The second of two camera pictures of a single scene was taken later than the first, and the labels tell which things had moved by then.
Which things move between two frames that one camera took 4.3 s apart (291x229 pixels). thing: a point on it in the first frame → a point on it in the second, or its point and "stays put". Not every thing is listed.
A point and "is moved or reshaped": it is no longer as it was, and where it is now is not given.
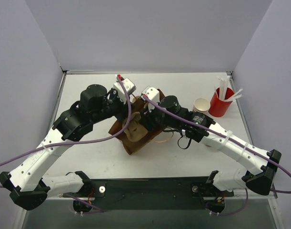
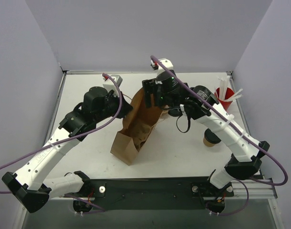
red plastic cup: x=218 y=108 stays put
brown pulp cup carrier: x=134 y=131 is moved or reshaped
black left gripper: x=121 y=106 stays put
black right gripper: x=153 y=118 → x=148 y=90
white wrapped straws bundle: x=223 y=84 stays put
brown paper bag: x=118 y=124 is moved or reshaped
